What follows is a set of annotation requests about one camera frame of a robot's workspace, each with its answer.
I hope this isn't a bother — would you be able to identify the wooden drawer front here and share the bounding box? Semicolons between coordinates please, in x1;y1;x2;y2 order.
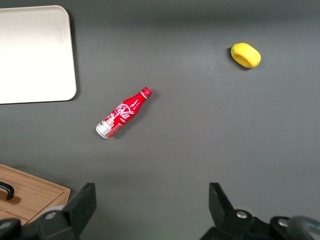
0;165;65;221

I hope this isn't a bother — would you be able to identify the black metal drawer handle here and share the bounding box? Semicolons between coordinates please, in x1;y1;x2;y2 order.
0;181;15;201

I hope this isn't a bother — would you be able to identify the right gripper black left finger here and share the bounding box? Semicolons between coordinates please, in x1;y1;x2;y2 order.
22;182;97;240

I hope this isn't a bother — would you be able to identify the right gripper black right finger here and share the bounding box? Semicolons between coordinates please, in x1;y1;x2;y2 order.
199;182;274;240

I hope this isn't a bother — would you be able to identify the cream rectangular tray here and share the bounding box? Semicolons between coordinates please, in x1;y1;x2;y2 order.
0;4;78;105

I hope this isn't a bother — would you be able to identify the yellow sponge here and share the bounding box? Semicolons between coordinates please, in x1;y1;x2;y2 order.
230;42;262;69

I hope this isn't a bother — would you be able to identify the red coke bottle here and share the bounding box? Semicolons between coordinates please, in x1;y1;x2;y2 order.
95;86;153;140

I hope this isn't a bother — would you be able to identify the wooden drawer cabinet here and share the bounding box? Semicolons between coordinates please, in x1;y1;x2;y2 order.
0;163;72;226

